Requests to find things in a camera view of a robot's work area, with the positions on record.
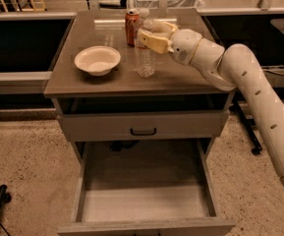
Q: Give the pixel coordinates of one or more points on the black wheeled stand leg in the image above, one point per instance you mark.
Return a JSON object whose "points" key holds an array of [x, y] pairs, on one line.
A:
{"points": [[235, 107]]}

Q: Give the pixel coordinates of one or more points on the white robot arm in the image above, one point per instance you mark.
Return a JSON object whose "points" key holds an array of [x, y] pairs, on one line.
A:
{"points": [[230, 68]]}

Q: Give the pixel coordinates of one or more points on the white paper bowl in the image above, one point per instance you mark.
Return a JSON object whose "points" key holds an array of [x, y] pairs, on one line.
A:
{"points": [[97, 60]]}

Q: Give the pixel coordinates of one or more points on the closed grey top drawer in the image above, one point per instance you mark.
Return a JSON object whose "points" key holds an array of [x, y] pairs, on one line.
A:
{"points": [[116, 126]]}

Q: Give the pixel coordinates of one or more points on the grey drawer cabinet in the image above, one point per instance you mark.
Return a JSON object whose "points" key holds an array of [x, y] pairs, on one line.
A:
{"points": [[173, 87]]}

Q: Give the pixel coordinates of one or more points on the open grey middle drawer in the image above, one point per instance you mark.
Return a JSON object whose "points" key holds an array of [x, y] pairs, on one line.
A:
{"points": [[154, 188]]}

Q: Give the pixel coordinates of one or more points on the white wire basket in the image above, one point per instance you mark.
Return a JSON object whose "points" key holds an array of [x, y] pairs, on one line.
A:
{"points": [[154, 4]]}

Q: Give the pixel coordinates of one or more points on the black drawer handle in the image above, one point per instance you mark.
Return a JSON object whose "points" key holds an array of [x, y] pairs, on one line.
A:
{"points": [[146, 132]]}

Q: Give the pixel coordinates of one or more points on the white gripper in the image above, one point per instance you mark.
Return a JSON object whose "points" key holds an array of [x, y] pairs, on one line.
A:
{"points": [[185, 45]]}

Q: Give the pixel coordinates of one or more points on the clear plastic water bottle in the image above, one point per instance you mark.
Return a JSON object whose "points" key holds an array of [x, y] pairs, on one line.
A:
{"points": [[145, 58]]}

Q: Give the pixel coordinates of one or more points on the red cola can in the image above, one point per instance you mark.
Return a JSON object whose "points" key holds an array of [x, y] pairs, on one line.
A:
{"points": [[131, 17]]}

